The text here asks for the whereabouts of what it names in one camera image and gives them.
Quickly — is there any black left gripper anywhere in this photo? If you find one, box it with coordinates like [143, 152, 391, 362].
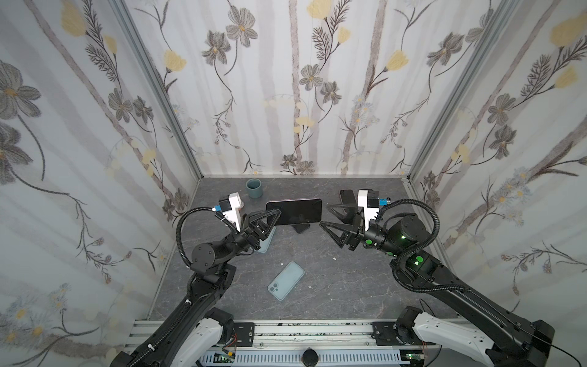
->
[215, 212, 275, 269]

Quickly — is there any purple-edged smartphone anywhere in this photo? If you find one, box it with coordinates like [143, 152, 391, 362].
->
[339, 189, 357, 207]

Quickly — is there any black smartphone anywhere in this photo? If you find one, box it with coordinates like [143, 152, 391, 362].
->
[265, 198, 323, 226]

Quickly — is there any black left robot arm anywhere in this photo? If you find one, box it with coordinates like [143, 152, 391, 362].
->
[111, 207, 281, 366]

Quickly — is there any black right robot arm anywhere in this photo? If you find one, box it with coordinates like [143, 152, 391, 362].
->
[320, 199, 555, 366]

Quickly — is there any clear teal phone case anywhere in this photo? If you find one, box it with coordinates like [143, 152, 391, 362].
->
[257, 227, 276, 254]

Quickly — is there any light blue phone case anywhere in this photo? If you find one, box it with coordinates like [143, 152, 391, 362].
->
[268, 261, 306, 301]

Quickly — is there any blue-edged smartphone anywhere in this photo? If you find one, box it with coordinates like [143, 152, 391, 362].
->
[292, 223, 310, 234]

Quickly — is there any teal ceramic cup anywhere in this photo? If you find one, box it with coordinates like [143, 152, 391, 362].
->
[246, 178, 263, 199]

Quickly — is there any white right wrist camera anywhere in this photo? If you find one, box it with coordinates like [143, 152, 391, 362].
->
[357, 189, 391, 229]

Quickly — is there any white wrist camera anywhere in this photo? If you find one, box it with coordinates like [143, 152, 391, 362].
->
[357, 189, 391, 229]
[213, 193, 244, 232]

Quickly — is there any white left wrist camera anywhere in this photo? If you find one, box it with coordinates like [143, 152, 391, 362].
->
[213, 193, 244, 232]

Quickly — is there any black knob on rail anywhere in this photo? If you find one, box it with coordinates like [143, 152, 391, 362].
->
[301, 348, 319, 367]

